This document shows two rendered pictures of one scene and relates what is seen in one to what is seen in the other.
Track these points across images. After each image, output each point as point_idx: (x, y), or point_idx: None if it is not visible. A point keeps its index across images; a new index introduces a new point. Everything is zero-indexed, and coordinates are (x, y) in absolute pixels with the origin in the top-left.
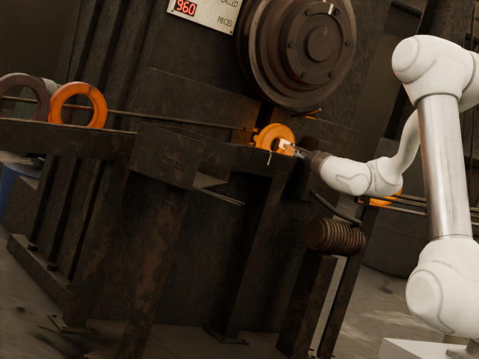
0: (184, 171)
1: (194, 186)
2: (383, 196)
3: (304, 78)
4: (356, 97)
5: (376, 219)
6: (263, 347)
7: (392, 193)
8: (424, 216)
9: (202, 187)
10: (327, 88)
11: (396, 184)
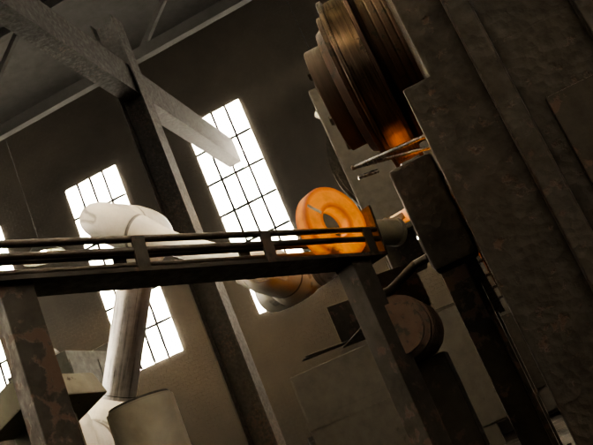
0: (347, 330)
1: (345, 341)
2: (263, 293)
3: (348, 148)
4: (403, 28)
5: (345, 290)
6: None
7: (251, 288)
8: (262, 277)
9: (349, 339)
10: (360, 116)
11: (237, 282)
